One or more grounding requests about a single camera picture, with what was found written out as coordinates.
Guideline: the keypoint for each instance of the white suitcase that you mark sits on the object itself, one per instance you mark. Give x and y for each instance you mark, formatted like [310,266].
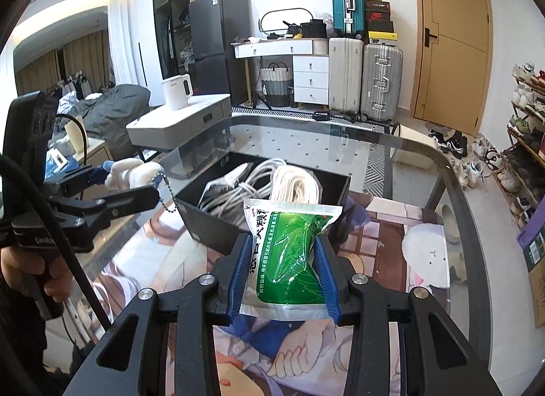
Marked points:
[345,74]

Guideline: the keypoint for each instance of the teal suitcase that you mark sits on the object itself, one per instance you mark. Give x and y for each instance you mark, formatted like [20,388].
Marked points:
[347,4]

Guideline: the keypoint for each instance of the black cooking pot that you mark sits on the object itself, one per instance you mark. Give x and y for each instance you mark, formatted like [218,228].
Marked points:
[314,30]

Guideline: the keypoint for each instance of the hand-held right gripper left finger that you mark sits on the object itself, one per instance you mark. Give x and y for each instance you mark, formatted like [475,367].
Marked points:
[238,277]

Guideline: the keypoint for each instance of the person's left forearm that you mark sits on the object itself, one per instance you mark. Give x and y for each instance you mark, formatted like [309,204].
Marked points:
[21,345]

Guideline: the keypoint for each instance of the shoe rack with shoes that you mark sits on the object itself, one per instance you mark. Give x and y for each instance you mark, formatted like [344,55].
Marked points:
[526,145]

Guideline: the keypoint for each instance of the printed cartoon table mat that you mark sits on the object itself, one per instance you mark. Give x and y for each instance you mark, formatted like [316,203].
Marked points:
[383,247]

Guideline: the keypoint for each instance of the cream paper bag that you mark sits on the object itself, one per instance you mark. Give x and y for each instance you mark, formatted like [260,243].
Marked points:
[76,134]

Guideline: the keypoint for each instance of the purple cardboard box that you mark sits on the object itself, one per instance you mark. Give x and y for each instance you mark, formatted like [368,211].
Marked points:
[532,251]

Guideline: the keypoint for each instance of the white vanity desk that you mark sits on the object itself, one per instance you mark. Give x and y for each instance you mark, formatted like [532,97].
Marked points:
[311,76]

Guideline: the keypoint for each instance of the white curtain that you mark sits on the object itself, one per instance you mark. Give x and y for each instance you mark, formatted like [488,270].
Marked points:
[125,38]

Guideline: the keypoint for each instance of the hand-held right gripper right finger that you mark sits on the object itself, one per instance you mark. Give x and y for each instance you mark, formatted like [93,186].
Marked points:
[328,281]

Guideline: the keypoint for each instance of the stack of shoe boxes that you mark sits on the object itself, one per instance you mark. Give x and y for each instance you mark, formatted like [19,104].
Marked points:
[381,17]

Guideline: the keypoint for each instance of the green medicine packet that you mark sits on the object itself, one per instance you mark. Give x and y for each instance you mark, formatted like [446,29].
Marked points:
[293,260]

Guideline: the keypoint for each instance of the wooden door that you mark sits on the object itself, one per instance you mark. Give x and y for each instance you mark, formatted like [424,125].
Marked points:
[455,38]

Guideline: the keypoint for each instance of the patterned floor rug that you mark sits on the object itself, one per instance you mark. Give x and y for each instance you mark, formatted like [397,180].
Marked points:
[298,111]

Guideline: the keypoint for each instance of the white side table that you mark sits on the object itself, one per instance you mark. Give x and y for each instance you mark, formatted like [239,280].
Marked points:
[179,123]

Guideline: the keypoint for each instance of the black refrigerator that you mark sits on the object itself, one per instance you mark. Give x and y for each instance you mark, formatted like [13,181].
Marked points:
[210,30]

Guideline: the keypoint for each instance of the black cardboard box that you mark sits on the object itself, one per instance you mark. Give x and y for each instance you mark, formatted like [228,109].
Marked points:
[204,221]

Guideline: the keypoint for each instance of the brown curtains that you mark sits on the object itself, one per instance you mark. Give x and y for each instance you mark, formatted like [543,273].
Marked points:
[85,59]

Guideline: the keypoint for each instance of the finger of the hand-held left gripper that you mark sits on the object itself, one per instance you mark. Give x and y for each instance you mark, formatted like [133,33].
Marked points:
[127,204]
[72,181]

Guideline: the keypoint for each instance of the dark glass cabinet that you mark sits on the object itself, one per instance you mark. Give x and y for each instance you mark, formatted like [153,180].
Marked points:
[170,17]

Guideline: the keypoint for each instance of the silver suitcase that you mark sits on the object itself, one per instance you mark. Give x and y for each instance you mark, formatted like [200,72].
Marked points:
[382,81]

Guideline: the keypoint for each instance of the blue box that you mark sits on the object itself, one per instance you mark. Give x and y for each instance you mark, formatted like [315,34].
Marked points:
[57,162]

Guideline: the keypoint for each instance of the woven basket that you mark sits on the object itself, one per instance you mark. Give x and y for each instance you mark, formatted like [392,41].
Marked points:
[276,85]

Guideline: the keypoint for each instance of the oval mirror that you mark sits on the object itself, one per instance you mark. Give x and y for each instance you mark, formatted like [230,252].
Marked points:
[272,23]

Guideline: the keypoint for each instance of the dark grey duvet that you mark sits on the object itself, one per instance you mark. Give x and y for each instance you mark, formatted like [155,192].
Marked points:
[119,106]

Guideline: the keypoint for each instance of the pile of shoes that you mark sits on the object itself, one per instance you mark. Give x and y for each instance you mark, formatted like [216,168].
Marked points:
[468,162]

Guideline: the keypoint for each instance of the person's left hand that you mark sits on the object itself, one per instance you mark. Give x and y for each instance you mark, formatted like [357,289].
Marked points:
[59,281]

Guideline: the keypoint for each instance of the white electric kettle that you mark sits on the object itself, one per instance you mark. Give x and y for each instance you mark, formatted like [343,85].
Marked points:
[174,94]

